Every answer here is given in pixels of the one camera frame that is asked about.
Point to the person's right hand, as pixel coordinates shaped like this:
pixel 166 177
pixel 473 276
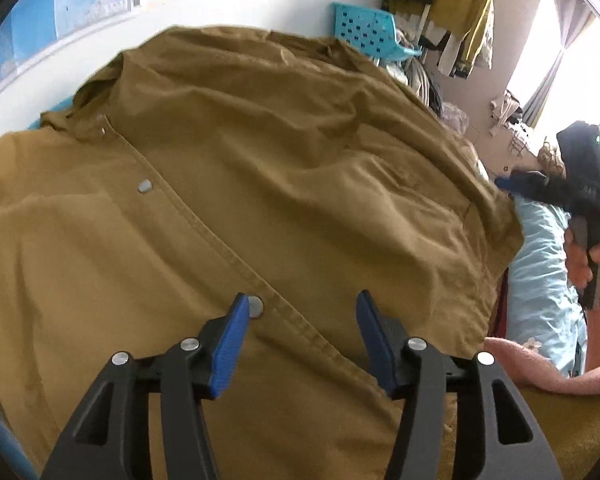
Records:
pixel 577 260

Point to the pink fluffy blanket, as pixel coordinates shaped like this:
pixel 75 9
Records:
pixel 540 365

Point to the pile of mixed clothes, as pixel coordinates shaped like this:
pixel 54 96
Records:
pixel 430 85

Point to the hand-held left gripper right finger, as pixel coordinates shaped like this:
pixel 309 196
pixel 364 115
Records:
pixel 380 347

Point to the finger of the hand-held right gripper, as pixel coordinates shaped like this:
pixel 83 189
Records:
pixel 532 185

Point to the grey window curtain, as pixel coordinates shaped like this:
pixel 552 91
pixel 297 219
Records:
pixel 560 45

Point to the mustard brown jacket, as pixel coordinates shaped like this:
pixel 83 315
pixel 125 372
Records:
pixel 260 175

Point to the turquoise plastic basket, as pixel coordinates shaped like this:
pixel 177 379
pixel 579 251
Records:
pixel 370 30

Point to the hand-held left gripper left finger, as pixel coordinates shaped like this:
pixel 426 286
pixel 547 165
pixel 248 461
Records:
pixel 228 347

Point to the hanging mustard yellow coat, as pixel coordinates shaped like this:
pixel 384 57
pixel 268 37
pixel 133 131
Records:
pixel 467 5

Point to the light blue bed sheet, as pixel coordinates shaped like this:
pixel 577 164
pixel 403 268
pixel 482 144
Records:
pixel 540 280

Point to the blue wall map poster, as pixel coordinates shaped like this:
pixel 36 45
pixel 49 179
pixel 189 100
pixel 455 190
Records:
pixel 55 10

